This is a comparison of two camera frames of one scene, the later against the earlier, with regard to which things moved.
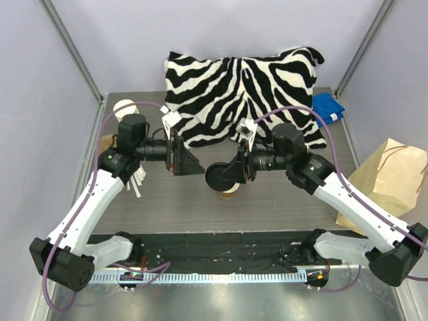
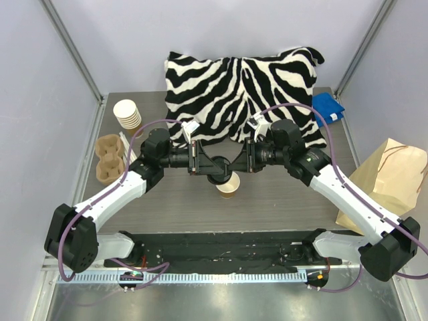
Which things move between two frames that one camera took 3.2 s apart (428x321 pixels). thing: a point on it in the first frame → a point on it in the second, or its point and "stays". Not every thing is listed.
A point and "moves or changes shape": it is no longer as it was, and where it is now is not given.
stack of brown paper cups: x=129 y=110 stays
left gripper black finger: x=188 y=164 → x=205 y=165
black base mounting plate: x=212 y=253 stays
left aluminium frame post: x=77 y=56 stays
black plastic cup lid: x=212 y=174 moves or changes shape
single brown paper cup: x=230 y=193 stays
